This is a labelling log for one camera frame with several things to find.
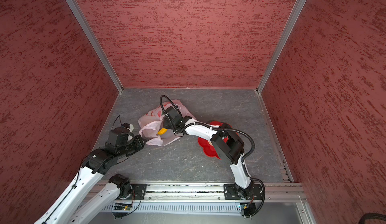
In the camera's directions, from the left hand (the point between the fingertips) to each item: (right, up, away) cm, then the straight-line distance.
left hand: (147, 143), depth 75 cm
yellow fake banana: (+5, +5, +10) cm, 12 cm away
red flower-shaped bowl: (+33, -8, +14) cm, 37 cm away
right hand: (+6, +7, +14) cm, 17 cm away
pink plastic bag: (+2, +11, -2) cm, 11 cm away
